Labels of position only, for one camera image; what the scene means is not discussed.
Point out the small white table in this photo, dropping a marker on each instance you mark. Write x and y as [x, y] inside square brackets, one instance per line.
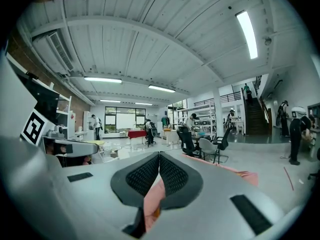
[238, 122]

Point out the white shelving rack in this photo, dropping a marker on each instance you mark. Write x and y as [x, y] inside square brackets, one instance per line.
[197, 108]

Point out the white cabinet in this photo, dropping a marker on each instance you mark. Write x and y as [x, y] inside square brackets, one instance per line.
[87, 121]

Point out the left hand-held gripper camera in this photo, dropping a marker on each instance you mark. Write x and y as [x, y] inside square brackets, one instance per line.
[57, 132]

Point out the white ceiling air conditioner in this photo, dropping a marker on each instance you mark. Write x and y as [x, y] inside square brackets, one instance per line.
[50, 51]

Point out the yellow round table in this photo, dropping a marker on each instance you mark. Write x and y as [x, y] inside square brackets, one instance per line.
[96, 142]

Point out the dark desk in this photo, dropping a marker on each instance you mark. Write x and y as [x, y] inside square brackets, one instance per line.
[202, 136]

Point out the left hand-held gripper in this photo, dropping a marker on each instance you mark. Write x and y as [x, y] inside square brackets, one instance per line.
[33, 129]

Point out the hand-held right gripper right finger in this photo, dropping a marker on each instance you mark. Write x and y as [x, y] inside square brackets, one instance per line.
[212, 199]

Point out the large black screen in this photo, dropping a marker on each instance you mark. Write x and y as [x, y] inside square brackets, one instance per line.
[42, 101]

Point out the black high-back office chair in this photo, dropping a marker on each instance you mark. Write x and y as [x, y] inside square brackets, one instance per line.
[186, 141]

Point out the white cart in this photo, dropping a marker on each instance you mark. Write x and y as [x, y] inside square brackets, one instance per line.
[170, 136]

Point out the grey desk with hutch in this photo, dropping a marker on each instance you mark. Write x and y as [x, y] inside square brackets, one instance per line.
[313, 111]

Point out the grey shell chair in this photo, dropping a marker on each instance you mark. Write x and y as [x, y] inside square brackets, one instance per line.
[207, 146]

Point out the large dark-framed window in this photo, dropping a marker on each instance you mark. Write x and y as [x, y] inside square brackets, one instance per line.
[110, 119]

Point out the white office chair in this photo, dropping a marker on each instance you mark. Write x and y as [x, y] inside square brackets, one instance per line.
[106, 151]

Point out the red floor tape strip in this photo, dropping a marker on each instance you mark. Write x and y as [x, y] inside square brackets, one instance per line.
[288, 179]

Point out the white security camera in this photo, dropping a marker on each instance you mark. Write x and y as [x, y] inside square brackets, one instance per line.
[268, 41]

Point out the white shelf unit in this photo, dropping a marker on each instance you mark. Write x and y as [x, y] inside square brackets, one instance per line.
[71, 126]

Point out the white backpack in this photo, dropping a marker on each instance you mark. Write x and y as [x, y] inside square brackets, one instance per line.
[298, 111]

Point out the clothes rack with green garment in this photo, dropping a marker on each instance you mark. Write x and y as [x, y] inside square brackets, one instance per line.
[163, 121]

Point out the red table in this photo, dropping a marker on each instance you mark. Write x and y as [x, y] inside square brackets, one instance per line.
[137, 134]

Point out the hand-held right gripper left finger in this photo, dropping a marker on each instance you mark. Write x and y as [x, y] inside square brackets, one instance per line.
[100, 196]

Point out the ceiling light strip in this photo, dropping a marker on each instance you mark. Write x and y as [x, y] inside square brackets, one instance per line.
[143, 104]
[247, 34]
[103, 80]
[110, 101]
[161, 88]

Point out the dark wooden staircase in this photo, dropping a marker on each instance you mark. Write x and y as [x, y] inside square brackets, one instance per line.
[255, 119]

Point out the pink cushion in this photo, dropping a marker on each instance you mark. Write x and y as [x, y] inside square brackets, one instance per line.
[152, 199]

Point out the black mezzanine railing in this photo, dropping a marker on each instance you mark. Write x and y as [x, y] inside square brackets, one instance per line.
[225, 97]

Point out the black mesh armchair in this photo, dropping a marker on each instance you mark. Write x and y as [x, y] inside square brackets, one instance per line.
[225, 141]

